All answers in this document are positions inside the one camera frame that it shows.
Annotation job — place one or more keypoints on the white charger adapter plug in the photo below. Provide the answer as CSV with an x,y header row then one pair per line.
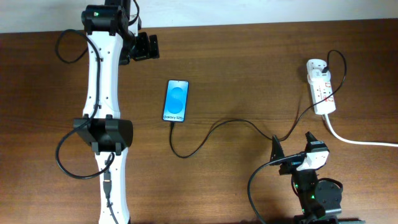
x,y
317,66

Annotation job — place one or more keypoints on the white power strip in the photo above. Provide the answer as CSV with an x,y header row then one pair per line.
x,y
321,91

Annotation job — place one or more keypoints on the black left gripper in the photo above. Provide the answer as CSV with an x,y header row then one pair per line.
x,y
144,51

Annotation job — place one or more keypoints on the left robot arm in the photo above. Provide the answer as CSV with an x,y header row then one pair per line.
x,y
114,38

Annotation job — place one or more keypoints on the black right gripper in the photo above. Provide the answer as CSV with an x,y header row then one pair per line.
x,y
292,166

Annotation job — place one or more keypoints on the blue Galaxy smartphone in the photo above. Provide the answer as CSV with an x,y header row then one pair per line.
x,y
176,101

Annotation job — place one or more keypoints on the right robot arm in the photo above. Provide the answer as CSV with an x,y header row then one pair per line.
x,y
319,198

